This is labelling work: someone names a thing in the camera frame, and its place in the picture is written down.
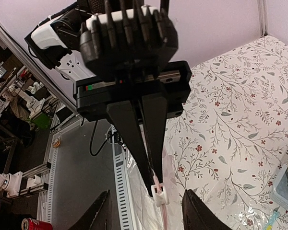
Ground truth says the aluminium frame post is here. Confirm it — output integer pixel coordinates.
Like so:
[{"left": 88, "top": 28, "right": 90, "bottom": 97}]
[
  {"left": 0, "top": 23, "right": 76, "bottom": 111},
  {"left": 257, "top": 0, "right": 268, "bottom": 37}
]

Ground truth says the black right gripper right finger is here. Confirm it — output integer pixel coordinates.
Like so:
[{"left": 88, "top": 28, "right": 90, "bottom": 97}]
[{"left": 182, "top": 189, "right": 230, "bottom": 230}]

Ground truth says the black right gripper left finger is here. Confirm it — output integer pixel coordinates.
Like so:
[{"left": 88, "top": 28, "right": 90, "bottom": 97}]
[{"left": 71, "top": 190, "right": 112, "bottom": 230}]

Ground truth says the front aluminium rail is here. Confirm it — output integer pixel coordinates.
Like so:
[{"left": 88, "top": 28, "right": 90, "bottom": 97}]
[{"left": 37, "top": 115, "right": 135, "bottom": 230}]

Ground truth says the red soda can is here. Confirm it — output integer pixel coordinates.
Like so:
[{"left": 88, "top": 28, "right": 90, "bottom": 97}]
[{"left": 21, "top": 218, "right": 53, "bottom": 230}]

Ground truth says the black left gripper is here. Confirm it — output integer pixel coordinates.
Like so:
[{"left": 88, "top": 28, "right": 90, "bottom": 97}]
[{"left": 73, "top": 0, "right": 191, "bottom": 196}]

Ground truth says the clear blue zipper bag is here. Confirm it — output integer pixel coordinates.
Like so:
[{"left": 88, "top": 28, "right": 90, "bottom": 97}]
[{"left": 204, "top": 176, "right": 288, "bottom": 230}]

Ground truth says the clear pink zipper bag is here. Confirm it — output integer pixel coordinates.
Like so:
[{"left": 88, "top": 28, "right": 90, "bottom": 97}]
[{"left": 126, "top": 147, "right": 183, "bottom": 230}]

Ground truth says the right aluminium frame post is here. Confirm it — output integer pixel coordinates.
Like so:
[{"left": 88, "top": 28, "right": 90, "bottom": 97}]
[{"left": 257, "top": 0, "right": 268, "bottom": 37}]

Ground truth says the left aluminium frame post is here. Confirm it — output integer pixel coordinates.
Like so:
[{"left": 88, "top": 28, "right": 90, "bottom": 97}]
[{"left": 0, "top": 23, "right": 76, "bottom": 111}]

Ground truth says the floral patterned table mat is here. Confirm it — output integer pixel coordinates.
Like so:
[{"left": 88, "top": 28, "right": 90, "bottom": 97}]
[{"left": 163, "top": 35, "right": 288, "bottom": 230}]

